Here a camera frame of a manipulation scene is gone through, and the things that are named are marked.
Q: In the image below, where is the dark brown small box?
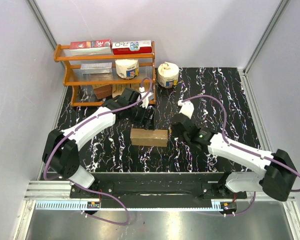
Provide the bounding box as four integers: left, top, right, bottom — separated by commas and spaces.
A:
92, 84, 113, 100

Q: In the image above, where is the red silver toothpaste box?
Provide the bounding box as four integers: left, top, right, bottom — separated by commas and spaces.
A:
69, 39, 112, 56

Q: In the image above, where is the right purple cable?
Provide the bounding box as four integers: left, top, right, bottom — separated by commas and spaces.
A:
182, 94, 300, 218

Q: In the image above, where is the toilet paper roll on table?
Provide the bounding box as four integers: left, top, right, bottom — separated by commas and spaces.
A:
157, 62, 179, 89

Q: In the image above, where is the purple cable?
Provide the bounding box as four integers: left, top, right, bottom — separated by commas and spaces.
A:
182, 94, 300, 218
42, 76, 156, 225

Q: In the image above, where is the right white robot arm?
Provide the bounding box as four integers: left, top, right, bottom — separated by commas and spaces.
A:
171, 113, 297, 202

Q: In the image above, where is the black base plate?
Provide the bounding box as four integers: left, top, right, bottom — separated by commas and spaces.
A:
69, 171, 248, 210

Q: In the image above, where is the brown cardboard express box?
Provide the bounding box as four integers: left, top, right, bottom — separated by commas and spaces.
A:
130, 128, 169, 147

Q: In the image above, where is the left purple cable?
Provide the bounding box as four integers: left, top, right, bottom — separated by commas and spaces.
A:
42, 76, 156, 225

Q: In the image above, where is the red white toothpaste box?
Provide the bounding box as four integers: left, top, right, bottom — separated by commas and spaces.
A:
111, 40, 152, 55

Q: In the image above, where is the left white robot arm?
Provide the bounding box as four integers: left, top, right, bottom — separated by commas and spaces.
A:
42, 87, 154, 198

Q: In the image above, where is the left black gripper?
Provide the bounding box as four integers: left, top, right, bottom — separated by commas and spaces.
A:
127, 102, 156, 131

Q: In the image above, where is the orange wooden shelf rack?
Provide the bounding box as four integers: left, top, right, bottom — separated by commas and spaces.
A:
53, 41, 156, 107

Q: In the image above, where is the toilet paper roll on shelf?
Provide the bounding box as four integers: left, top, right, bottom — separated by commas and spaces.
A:
115, 58, 139, 80

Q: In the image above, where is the middle small cardboard box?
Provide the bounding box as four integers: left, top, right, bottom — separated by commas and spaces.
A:
112, 84, 131, 98

